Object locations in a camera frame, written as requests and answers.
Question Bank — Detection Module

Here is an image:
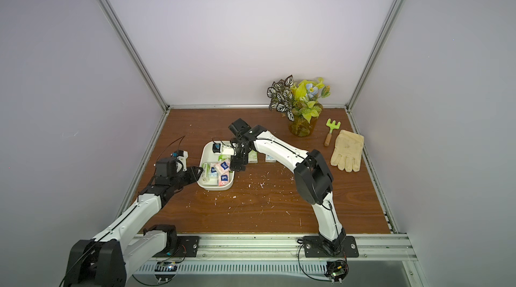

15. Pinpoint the green pocket tissue pack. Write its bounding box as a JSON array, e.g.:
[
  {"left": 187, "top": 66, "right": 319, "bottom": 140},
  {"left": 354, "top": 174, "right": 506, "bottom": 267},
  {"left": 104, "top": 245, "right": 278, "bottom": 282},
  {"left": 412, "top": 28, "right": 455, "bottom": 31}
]
[{"left": 248, "top": 150, "right": 258, "bottom": 164}]

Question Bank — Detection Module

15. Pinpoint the white plastic storage box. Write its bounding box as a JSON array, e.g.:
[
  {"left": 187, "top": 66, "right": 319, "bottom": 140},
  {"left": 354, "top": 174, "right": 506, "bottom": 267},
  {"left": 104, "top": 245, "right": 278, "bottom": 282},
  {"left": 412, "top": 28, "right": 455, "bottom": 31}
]
[{"left": 197, "top": 141, "right": 235, "bottom": 191}]

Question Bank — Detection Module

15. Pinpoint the pink pocket tissue pack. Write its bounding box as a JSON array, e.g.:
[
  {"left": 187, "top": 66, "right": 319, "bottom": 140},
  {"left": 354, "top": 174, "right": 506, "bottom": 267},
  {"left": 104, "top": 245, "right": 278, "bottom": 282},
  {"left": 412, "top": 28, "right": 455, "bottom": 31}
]
[{"left": 215, "top": 159, "right": 231, "bottom": 175}]

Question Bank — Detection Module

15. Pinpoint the blue pocket tissue pack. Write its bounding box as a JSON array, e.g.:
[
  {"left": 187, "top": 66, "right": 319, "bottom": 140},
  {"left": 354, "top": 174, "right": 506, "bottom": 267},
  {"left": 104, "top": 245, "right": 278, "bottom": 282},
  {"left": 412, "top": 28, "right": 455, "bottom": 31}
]
[{"left": 266, "top": 155, "right": 276, "bottom": 163}]

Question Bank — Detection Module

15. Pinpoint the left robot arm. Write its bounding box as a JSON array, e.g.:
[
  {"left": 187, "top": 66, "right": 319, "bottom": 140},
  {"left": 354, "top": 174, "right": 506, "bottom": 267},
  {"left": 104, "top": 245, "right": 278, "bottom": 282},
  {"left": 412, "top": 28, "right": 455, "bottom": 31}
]
[{"left": 60, "top": 150, "right": 203, "bottom": 286}]

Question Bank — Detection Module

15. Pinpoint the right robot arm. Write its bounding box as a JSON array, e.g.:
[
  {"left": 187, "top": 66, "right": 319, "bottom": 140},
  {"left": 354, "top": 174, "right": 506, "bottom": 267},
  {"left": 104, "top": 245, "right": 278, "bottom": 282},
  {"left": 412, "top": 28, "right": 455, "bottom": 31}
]
[{"left": 228, "top": 119, "right": 346, "bottom": 256}]

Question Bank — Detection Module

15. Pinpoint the green edge tissue pack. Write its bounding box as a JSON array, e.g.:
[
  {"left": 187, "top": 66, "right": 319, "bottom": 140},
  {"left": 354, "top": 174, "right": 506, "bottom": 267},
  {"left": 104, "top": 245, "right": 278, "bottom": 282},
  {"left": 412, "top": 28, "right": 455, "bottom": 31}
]
[{"left": 202, "top": 163, "right": 211, "bottom": 183}]

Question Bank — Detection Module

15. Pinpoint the pink barcode tissue pack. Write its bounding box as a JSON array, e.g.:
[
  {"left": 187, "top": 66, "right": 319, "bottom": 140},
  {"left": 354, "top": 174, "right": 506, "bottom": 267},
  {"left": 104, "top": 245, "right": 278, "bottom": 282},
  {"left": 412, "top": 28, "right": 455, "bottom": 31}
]
[{"left": 218, "top": 173, "right": 230, "bottom": 187}]

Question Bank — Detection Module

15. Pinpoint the blue tempo tissue pack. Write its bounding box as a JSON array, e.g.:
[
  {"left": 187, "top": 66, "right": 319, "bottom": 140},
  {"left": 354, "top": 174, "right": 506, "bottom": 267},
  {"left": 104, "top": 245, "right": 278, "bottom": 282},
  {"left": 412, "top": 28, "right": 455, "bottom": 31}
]
[{"left": 208, "top": 163, "right": 218, "bottom": 179}]

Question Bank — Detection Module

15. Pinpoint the potted artificial plant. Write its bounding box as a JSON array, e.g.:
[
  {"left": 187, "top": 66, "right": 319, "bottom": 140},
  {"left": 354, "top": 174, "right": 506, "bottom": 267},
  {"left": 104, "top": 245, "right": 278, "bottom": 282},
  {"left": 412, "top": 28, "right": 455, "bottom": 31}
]
[{"left": 267, "top": 75, "right": 331, "bottom": 137}]

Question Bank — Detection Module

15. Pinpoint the green toy garden rake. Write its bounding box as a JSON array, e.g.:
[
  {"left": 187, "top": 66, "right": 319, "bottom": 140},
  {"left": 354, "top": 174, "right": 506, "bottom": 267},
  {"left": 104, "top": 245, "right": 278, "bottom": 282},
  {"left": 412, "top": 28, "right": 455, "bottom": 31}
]
[{"left": 324, "top": 119, "right": 341, "bottom": 147}]

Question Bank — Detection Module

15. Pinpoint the left circuit board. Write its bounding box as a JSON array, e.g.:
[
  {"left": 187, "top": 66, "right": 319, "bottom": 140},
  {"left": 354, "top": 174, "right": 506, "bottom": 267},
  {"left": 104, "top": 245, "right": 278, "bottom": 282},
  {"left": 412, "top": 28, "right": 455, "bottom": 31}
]
[{"left": 154, "top": 261, "right": 178, "bottom": 285}]

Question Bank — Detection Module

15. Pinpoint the circuit board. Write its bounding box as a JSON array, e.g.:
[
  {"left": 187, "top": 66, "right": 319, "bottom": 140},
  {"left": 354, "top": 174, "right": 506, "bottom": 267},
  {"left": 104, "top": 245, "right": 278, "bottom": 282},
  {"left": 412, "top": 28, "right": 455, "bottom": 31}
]
[
  {"left": 154, "top": 261, "right": 178, "bottom": 285},
  {"left": 325, "top": 260, "right": 349, "bottom": 284}
]

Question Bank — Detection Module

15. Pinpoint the beige work glove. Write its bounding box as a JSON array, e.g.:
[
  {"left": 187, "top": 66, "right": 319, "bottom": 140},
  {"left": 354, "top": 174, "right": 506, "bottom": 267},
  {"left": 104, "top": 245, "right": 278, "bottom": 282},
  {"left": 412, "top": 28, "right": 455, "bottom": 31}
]
[{"left": 331, "top": 130, "right": 364, "bottom": 173}]

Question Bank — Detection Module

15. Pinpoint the right circuit board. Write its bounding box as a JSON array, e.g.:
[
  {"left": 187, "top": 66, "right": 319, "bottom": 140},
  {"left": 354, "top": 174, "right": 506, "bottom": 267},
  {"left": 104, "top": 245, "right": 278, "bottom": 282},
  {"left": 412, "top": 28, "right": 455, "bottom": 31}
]
[{"left": 325, "top": 260, "right": 349, "bottom": 284}]

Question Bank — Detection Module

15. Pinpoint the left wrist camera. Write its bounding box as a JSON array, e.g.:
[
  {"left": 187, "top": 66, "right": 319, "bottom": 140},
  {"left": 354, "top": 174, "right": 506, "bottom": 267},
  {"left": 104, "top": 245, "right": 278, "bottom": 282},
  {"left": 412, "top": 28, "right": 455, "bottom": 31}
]
[{"left": 171, "top": 150, "right": 188, "bottom": 167}]

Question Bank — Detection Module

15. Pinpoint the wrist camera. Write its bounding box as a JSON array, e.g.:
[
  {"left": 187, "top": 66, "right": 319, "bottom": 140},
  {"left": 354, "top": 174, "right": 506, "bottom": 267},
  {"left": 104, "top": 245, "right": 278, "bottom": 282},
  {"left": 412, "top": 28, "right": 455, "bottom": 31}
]
[
  {"left": 212, "top": 142, "right": 235, "bottom": 156},
  {"left": 171, "top": 150, "right": 188, "bottom": 167}
]

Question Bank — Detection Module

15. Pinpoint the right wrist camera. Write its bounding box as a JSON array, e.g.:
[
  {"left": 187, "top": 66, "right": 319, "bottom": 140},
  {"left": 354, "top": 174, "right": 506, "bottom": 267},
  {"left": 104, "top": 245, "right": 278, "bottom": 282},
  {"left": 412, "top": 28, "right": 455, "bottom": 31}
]
[{"left": 212, "top": 142, "right": 235, "bottom": 156}]

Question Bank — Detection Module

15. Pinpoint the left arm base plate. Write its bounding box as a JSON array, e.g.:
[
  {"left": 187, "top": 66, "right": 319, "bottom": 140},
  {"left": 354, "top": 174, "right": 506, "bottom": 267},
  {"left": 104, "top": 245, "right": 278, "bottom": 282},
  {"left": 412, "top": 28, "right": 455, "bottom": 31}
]
[{"left": 157, "top": 235, "right": 200, "bottom": 258}]

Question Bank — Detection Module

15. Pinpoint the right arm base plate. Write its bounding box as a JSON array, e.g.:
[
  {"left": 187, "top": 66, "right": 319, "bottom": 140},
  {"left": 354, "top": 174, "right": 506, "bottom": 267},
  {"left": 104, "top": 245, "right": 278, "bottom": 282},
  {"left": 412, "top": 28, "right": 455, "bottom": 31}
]
[{"left": 300, "top": 235, "right": 360, "bottom": 258}]

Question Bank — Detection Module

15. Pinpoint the aluminium front rail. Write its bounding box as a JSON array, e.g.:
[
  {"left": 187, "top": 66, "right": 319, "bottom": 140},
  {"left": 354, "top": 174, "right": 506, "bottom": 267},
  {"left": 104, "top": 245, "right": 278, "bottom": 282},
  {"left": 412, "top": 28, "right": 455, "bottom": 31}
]
[{"left": 94, "top": 232, "right": 418, "bottom": 263}]

